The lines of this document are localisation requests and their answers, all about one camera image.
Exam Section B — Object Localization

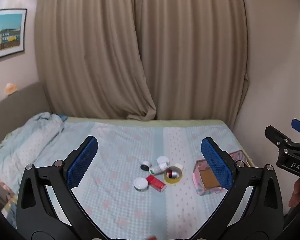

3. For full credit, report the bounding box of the pink box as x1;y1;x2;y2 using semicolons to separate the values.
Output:
192;149;251;196

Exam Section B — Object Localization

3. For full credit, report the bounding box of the small orange figure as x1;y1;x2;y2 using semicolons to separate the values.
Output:
5;82;18;96

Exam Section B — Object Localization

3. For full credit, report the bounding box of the white jar with green band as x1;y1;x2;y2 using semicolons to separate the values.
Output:
134;177;149;193

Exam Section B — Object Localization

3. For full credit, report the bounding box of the crumpled light blue blanket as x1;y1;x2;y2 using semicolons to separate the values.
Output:
0;112;66;197

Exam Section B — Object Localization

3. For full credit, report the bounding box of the framed wall poster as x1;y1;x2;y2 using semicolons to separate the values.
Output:
0;8;28;63

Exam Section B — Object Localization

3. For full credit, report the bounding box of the person's right hand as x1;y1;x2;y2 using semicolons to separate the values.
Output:
288;179;300;208

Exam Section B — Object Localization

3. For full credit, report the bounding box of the grey-brown headboard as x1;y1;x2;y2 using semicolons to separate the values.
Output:
0;81;51;142

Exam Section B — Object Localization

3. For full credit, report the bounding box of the red box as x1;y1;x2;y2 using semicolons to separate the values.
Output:
145;174;167;193

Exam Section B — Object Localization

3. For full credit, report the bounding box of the colourful printed cloth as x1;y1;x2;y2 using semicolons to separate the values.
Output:
1;194;18;228

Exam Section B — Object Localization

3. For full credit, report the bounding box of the white tube with green label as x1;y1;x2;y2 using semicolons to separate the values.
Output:
148;165;167;176

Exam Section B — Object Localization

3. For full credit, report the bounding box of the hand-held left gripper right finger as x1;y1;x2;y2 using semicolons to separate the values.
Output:
190;137;284;240

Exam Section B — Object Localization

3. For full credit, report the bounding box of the yellow tape roll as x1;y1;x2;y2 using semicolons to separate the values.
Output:
163;166;183;184

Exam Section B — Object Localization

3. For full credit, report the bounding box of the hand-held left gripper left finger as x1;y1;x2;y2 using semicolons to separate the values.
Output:
16;136;108;240

